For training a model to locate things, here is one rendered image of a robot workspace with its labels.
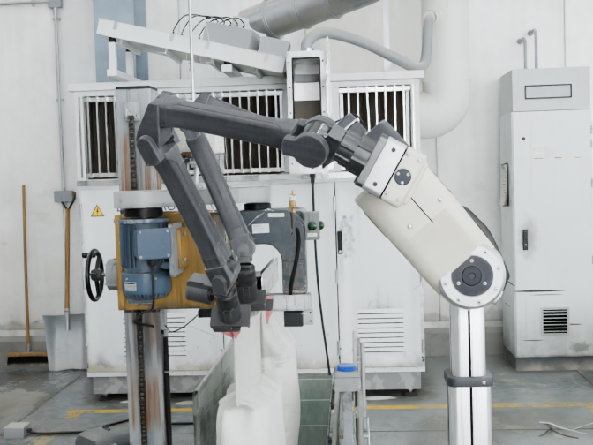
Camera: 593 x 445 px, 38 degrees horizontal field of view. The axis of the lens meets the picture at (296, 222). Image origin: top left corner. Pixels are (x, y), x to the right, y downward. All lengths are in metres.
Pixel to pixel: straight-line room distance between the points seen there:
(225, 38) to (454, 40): 1.55
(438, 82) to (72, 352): 3.46
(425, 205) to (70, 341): 5.28
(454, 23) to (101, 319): 3.04
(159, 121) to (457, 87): 4.09
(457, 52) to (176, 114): 4.13
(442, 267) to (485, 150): 4.86
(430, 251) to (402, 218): 0.11
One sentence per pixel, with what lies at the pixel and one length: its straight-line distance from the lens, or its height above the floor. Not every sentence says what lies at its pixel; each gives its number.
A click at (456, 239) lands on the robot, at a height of 1.29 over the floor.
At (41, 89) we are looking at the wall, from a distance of 7.23.
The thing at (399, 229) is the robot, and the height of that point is 1.32.
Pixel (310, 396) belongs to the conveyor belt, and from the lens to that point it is 4.22.
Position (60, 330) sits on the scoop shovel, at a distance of 6.99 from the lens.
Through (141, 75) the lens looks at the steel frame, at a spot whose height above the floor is 2.29.
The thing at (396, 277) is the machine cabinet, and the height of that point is 0.78.
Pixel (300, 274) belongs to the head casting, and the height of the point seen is 1.13.
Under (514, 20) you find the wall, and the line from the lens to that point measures 6.98.
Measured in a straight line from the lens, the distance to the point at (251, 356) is 2.42.
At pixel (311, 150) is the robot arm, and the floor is 1.50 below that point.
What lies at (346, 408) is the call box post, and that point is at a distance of 2.72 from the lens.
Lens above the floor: 1.44
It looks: 3 degrees down
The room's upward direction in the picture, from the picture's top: 2 degrees counter-clockwise
